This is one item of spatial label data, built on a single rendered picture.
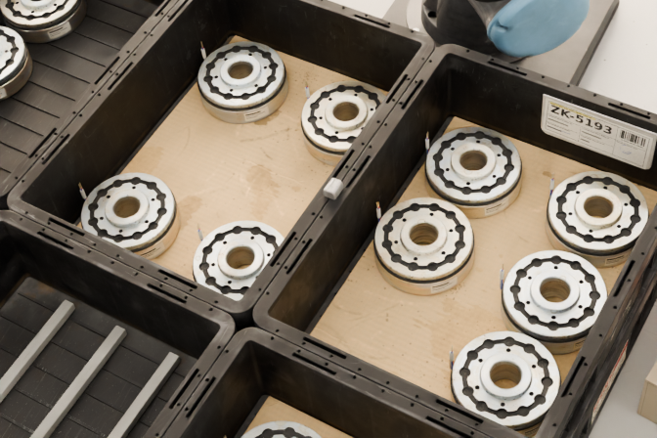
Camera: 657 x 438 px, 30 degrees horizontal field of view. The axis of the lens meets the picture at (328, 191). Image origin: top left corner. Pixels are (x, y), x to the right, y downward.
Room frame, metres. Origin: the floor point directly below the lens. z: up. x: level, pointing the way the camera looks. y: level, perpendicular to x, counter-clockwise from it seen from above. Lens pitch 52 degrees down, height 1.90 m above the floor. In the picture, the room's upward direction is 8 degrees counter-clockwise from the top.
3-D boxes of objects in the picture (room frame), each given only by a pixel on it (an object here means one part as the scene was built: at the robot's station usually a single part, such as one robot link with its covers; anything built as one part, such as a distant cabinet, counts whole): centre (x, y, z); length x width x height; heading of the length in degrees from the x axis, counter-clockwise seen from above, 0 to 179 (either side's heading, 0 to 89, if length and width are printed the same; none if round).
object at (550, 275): (0.63, -0.21, 0.86); 0.05 x 0.05 x 0.01
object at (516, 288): (0.63, -0.21, 0.86); 0.10 x 0.10 x 0.01
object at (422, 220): (0.72, -0.09, 0.86); 0.05 x 0.05 x 0.01
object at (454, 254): (0.72, -0.09, 0.86); 0.10 x 0.10 x 0.01
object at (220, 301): (0.86, 0.09, 0.92); 0.40 x 0.30 x 0.02; 143
